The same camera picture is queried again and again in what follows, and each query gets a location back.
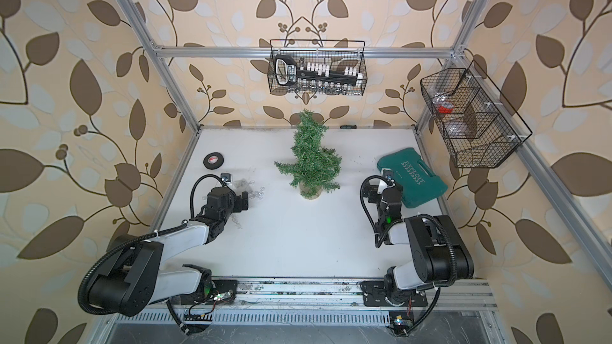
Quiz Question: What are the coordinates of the red item in basket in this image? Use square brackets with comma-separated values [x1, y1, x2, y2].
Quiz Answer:
[432, 95, 454, 115]

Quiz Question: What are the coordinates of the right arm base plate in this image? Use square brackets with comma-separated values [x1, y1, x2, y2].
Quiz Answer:
[360, 280, 428, 307]

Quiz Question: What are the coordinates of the black tape roll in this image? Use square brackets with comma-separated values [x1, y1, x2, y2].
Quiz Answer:
[203, 152, 225, 170]

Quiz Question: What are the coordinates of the green plastic tool case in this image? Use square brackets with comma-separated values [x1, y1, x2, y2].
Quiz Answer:
[377, 147, 448, 209]

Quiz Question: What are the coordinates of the black wire basket back wall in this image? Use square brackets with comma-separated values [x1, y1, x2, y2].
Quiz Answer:
[267, 38, 368, 97]

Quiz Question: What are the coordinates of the black wire basket right wall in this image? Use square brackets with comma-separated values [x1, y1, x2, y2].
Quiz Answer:
[420, 61, 532, 169]

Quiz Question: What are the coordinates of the black wire basket wall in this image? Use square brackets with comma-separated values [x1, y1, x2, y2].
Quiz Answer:
[267, 38, 368, 97]
[420, 61, 532, 169]

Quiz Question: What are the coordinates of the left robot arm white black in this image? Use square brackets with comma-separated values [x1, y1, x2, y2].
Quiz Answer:
[76, 174, 250, 317]

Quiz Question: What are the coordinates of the small green christmas tree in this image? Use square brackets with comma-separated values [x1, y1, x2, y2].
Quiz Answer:
[274, 110, 342, 200]

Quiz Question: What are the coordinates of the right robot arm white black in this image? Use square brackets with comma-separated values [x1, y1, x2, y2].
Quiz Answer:
[360, 175, 475, 306]

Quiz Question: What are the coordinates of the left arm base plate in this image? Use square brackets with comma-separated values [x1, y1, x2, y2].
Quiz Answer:
[179, 279, 238, 305]

